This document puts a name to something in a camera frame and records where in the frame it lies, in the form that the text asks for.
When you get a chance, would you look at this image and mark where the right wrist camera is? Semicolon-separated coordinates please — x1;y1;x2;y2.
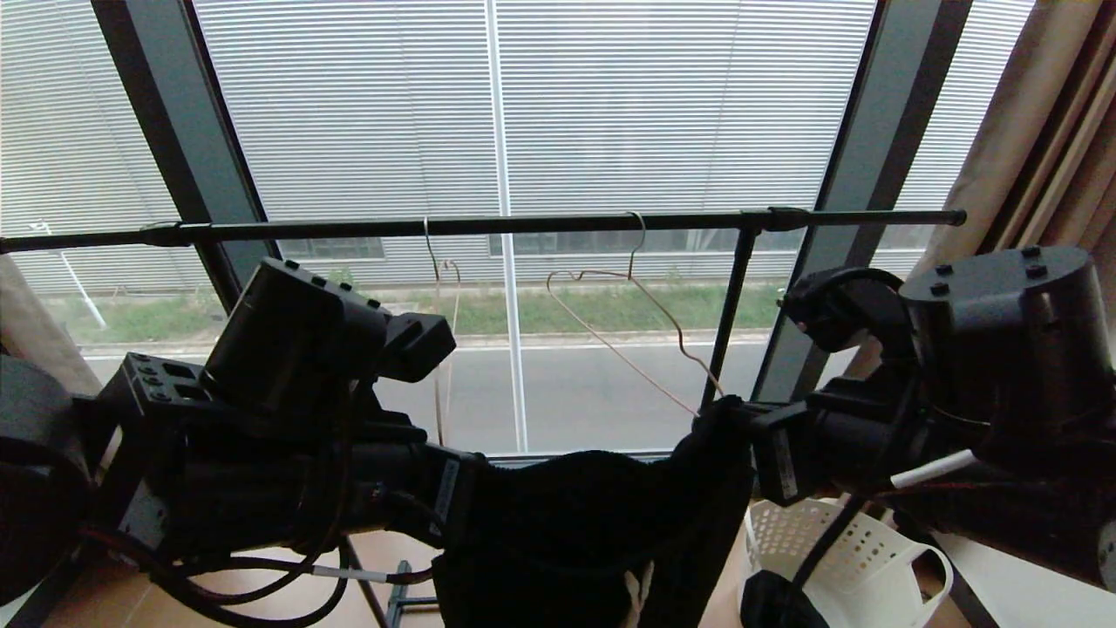
779;266;909;357

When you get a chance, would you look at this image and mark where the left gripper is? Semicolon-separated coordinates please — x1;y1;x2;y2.
262;432;491;555

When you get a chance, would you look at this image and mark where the black clothes rack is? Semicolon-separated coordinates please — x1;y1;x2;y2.
0;207;969;628

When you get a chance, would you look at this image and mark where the window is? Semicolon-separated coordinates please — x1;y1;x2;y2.
0;0;1038;463

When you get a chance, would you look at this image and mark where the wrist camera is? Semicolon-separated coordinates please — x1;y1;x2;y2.
779;266;909;357
377;311;459;385

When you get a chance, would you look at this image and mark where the white laundry basket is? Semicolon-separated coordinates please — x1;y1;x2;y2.
739;497;956;628

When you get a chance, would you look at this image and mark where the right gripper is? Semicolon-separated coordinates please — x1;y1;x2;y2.
748;388;925;509

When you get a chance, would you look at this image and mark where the pink clothes hanger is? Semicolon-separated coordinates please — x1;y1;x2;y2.
547;211;726;418
422;216;465;447

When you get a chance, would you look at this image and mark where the beige curtain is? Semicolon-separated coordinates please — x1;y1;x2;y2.
0;256;104;398
844;0;1116;385

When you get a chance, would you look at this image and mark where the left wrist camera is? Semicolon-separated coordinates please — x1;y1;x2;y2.
377;311;459;385

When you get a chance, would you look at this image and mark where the black garment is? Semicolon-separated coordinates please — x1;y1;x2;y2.
739;569;831;628
430;394;758;628

